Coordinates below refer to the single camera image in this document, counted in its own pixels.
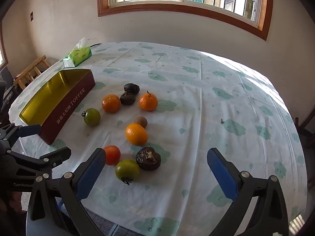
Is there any small brown round fruit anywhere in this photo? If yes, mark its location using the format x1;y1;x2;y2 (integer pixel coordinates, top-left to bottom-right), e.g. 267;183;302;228
134;116;148;129

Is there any dark red tin box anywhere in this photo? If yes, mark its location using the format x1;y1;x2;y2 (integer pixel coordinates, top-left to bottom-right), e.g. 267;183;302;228
19;69;96;145

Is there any green tomato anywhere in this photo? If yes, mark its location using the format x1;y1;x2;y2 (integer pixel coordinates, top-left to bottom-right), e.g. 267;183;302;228
115;159;141;185
81;108;101;127

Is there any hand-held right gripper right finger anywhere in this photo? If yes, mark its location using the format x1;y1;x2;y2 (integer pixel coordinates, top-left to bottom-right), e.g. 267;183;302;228
207;147;289;236

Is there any cloud print tablecloth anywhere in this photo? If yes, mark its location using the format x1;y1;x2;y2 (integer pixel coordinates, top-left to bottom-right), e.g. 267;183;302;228
8;41;308;236

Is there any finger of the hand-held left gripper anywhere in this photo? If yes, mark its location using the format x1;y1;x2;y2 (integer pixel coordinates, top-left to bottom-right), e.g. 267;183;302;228
0;124;42;144
0;147;72;179

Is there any dark wooden chair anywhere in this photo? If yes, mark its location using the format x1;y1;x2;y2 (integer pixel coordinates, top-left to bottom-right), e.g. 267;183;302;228
294;108;315;153

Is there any large cracked passion fruit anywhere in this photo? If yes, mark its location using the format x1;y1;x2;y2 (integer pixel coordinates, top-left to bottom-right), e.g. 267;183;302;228
136;147;161;171

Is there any green tissue box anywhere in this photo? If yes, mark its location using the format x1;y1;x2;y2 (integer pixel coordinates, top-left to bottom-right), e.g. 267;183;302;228
63;38;93;68

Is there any orange tangerine with stem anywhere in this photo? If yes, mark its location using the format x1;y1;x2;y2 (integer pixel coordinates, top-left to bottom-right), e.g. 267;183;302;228
139;91;158;112

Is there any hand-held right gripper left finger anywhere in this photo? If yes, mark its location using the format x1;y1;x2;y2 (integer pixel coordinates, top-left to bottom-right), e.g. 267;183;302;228
26;148;107;236

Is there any wooden stool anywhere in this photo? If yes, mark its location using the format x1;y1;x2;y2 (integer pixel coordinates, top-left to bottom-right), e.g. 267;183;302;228
13;55;51;90

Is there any dark wrinkled passion fruit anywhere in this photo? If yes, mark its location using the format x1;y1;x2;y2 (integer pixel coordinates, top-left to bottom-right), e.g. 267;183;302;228
120;91;136;105
123;83;140;94

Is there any stemless orange tangerine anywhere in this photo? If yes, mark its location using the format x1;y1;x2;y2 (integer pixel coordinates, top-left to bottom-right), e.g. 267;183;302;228
102;94;121;114

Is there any oval orange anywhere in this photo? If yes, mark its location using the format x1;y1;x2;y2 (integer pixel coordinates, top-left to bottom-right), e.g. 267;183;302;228
125;123;148;146

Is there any red tomato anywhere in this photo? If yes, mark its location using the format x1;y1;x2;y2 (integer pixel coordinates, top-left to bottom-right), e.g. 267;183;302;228
103;145;121;166

